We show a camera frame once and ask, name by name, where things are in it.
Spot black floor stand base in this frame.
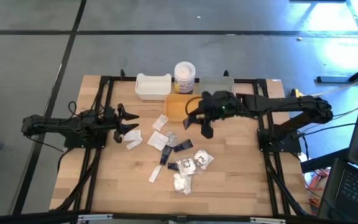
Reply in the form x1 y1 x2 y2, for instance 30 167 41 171
316 58 358 84

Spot small white sachet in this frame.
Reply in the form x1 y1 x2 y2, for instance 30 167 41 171
152 114 170 131

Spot long narrow white sachet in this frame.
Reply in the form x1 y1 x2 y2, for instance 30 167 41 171
148 164 162 184

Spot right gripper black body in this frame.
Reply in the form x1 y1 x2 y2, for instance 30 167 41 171
194 90 241 122

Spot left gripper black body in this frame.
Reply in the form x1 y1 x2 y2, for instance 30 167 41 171
103 103 127 144

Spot large square white sachet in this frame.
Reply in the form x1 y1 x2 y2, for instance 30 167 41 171
147 130 170 152

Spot dark navy flat sachet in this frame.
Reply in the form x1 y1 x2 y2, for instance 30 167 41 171
172 139 195 153

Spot black laptop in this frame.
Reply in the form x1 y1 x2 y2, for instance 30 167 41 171
317 157 358 224

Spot white plastic bin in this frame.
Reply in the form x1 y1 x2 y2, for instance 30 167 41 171
134 73 173 101

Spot yellow plastic bin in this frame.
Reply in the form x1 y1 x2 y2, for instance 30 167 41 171
163 93 203 123

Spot dark navy shave tube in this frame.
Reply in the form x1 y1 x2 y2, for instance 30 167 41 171
159 144 173 166

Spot white rectangular sachet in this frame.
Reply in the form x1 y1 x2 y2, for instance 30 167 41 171
123 129 142 142

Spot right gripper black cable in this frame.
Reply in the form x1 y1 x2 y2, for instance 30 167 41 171
185 95 204 117

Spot Lysol wipes canister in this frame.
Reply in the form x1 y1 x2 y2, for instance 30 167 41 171
173 61 196 95

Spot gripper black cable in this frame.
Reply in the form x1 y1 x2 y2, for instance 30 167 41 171
185 95 204 117
67 100 78 117

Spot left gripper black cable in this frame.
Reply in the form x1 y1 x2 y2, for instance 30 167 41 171
67 100 78 117

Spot clear bag cotton swabs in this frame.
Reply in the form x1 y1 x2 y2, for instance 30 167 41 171
173 172 193 196

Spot grey plastic bin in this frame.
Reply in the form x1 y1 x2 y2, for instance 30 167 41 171
198 75 236 97

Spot vanity pack cotton bag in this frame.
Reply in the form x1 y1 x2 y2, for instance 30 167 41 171
175 157 197 177
193 149 215 170

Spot clear printed foil packet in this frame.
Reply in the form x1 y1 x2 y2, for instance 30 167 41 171
165 131 180 147

